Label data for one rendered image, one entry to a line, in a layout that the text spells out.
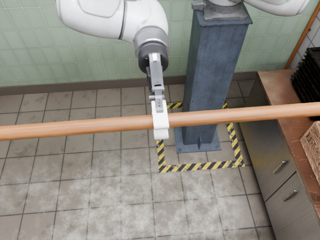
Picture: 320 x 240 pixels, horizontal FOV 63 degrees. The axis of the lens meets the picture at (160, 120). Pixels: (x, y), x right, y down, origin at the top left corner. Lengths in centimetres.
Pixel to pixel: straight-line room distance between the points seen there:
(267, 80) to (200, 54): 50
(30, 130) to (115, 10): 35
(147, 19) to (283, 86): 104
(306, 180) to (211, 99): 62
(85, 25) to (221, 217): 137
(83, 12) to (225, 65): 81
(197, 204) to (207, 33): 104
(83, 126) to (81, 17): 29
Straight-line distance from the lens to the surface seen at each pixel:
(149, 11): 74
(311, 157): 134
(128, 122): 53
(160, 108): 53
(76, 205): 179
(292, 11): 106
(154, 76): 55
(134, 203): 173
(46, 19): 190
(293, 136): 140
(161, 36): 68
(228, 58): 131
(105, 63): 207
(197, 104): 152
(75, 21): 72
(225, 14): 118
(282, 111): 60
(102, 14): 70
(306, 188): 130
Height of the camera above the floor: 164
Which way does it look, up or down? 55 degrees down
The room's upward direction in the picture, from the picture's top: straight up
